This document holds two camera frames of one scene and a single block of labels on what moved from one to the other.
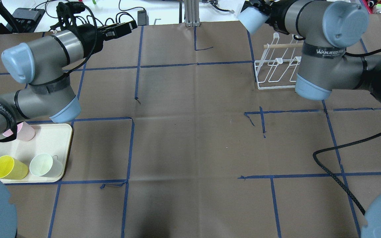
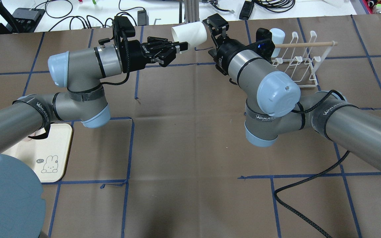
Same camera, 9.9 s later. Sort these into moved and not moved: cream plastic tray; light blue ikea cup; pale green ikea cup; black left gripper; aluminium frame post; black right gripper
Moved: black right gripper; light blue ikea cup; black left gripper; pale green ikea cup
Not moved: aluminium frame post; cream plastic tray
